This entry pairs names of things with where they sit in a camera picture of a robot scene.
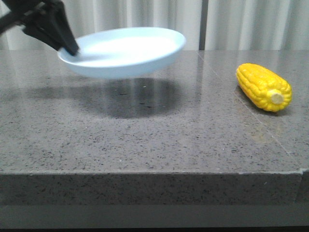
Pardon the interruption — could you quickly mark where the yellow plastic corn cob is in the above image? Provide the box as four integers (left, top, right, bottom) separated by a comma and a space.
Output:
236, 63, 293, 113

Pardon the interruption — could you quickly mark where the light blue round plate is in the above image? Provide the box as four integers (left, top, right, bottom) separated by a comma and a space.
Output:
57, 27, 186, 79

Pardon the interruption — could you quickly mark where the white pleated curtain left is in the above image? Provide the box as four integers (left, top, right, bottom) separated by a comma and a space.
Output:
0, 0, 202, 51

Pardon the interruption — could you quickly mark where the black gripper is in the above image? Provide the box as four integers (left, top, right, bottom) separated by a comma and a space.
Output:
0, 0, 79, 55

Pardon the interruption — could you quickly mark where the white pleated curtain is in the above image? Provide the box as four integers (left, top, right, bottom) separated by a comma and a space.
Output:
205, 0, 309, 50
0, 0, 202, 51

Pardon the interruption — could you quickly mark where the white pleated curtain right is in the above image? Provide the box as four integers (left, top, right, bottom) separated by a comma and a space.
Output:
205, 0, 309, 50

